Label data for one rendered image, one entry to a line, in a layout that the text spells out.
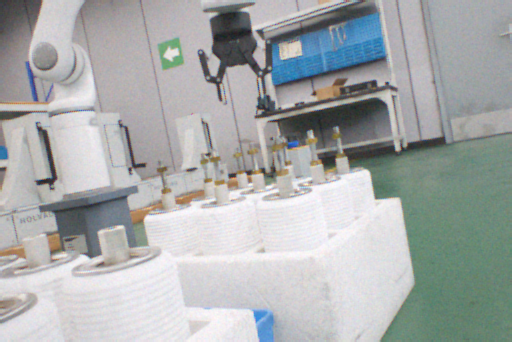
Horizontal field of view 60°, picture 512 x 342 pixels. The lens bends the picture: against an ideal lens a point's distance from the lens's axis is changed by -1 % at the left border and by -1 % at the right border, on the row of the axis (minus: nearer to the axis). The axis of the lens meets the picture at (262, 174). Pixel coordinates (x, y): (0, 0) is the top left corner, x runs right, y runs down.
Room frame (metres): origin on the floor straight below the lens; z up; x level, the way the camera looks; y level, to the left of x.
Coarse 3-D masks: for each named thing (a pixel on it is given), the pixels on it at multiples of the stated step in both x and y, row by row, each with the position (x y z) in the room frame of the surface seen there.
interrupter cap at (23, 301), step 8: (0, 296) 0.31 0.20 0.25; (8, 296) 0.31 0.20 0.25; (16, 296) 0.31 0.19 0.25; (24, 296) 0.30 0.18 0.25; (32, 296) 0.29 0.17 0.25; (0, 304) 0.30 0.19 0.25; (8, 304) 0.29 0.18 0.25; (16, 304) 0.28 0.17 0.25; (24, 304) 0.28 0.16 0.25; (32, 304) 0.28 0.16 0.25; (0, 312) 0.27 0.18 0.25; (8, 312) 0.26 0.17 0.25; (16, 312) 0.27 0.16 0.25; (24, 312) 0.27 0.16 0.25; (0, 320) 0.26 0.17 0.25
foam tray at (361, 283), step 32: (352, 224) 0.70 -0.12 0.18; (384, 224) 0.76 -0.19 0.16; (192, 256) 0.69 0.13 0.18; (224, 256) 0.64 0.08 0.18; (256, 256) 0.61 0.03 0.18; (288, 256) 0.57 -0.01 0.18; (320, 256) 0.55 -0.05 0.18; (352, 256) 0.62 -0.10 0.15; (384, 256) 0.74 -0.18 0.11; (192, 288) 0.66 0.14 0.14; (224, 288) 0.63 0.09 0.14; (256, 288) 0.60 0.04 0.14; (288, 288) 0.57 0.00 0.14; (320, 288) 0.55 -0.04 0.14; (352, 288) 0.60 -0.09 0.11; (384, 288) 0.71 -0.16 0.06; (288, 320) 0.58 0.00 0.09; (320, 320) 0.55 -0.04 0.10; (352, 320) 0.59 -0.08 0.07; (384, 320) 0.69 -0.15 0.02
